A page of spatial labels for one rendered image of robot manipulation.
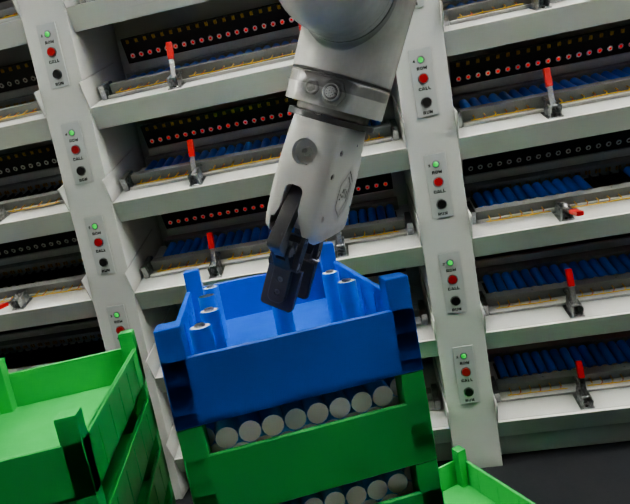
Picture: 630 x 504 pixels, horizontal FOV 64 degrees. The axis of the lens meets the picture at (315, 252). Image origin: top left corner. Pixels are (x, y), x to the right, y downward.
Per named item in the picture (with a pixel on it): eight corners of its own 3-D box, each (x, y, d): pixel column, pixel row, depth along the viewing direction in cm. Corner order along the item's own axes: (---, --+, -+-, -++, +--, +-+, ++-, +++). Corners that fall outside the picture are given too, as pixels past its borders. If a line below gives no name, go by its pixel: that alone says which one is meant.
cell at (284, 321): (301, 356, 48) (289, 291, 47) (283, 361, 48) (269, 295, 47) (299, 351, 50) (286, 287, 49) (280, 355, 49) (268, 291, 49)
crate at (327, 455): (438, 458, 42) (424, 369, 41) (197, 527, 39) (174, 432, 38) (350, 350, 71) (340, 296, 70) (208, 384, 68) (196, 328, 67)
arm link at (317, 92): (377, 86, 36) (365, 127, 37) (398, 96, 45) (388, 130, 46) (274, 60, 39) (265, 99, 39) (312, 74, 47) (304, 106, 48)
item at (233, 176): (410, 169, 98) (401, 99, 91) (120, 222, 105) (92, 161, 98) (398, 135, 115) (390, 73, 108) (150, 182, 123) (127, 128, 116)
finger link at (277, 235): (278, 221, 37) (280, 269, 41) (320, 163, 42) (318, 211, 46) (264, 216, 38) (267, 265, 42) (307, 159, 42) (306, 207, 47)
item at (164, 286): (424, 265, 100) (417, 204, 93) (141, 309, 108) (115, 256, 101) (410, 217, 118) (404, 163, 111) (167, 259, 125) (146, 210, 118)
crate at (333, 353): (424, 369, 41) (409, 274, 40) (174, 432, 38) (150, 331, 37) (340, 296, 70) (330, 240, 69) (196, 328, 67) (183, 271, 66)
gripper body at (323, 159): (361, 113, 37) (323, 254, 40) (388, 119, 46) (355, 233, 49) (270, 88, 39) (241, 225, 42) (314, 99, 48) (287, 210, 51)
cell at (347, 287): (368, 343, 48) (357, 278, 47) (350, 347, 48) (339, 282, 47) (363, 338, 50) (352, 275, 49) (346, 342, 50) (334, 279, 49)
